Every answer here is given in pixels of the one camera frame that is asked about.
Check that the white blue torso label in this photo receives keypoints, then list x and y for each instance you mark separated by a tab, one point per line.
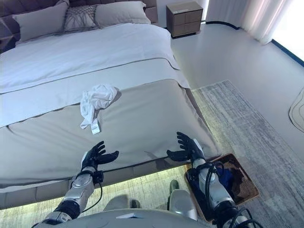
128	215

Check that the dark bed base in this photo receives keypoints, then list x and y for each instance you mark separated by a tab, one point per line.
35	194

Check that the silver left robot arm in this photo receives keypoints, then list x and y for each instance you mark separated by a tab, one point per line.
78	187

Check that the silver right robot leg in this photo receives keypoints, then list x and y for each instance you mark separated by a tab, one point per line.
181	204

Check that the large grey streaked rug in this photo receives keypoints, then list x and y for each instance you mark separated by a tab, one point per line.
249	142

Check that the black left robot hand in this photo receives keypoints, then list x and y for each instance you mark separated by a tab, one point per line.
97	155

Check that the white garment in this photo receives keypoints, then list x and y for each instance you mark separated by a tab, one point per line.
99	97

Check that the dark left robot foot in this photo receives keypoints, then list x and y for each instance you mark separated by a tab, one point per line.
135	204

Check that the silver left robot leg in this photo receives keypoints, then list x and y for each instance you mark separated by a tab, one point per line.
118	203

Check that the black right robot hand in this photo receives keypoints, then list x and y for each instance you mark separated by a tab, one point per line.
190	152

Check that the silver robot leg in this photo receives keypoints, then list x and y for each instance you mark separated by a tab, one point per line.
118	203
181	204

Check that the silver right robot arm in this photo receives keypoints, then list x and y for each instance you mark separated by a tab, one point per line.
218	192

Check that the brown wooden nightstand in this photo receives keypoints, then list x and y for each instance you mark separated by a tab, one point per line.
184	20

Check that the white sheer curtain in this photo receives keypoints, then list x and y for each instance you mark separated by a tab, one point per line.
249	19

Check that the dark navy garment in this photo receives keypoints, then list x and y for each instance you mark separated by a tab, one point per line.
226	177

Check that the small oval beige rug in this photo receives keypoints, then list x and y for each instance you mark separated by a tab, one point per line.
298	111

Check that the grey robot torso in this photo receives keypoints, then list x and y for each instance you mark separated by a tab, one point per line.
118	222

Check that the bright window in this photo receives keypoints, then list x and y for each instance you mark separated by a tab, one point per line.
292	23

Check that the black baseboard strip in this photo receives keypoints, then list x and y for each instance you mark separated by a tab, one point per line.
285	48

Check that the large bed grey cover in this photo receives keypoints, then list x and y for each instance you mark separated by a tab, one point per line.
142	114

